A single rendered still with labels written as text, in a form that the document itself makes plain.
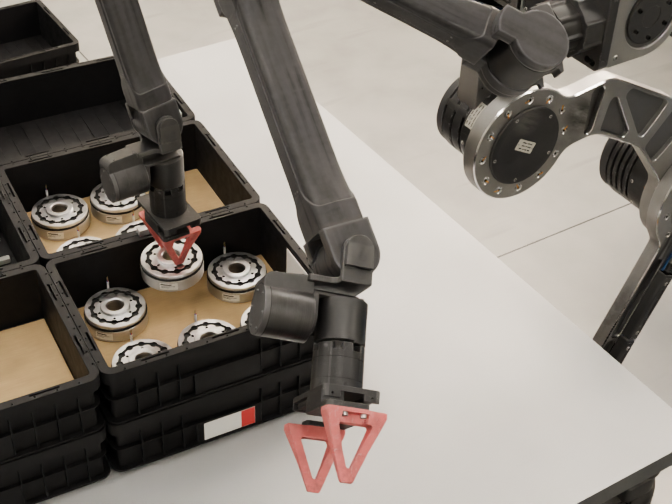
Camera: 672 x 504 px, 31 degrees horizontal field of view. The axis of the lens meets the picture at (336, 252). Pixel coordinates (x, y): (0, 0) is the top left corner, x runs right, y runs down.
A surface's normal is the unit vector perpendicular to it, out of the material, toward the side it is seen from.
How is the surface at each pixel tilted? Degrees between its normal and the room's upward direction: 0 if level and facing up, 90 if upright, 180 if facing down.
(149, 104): 76
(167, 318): 0
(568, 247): 0
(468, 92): 90
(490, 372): 0
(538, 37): 38
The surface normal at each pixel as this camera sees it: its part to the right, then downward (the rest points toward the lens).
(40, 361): 0.04, -0.78
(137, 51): 0.48, 0.34
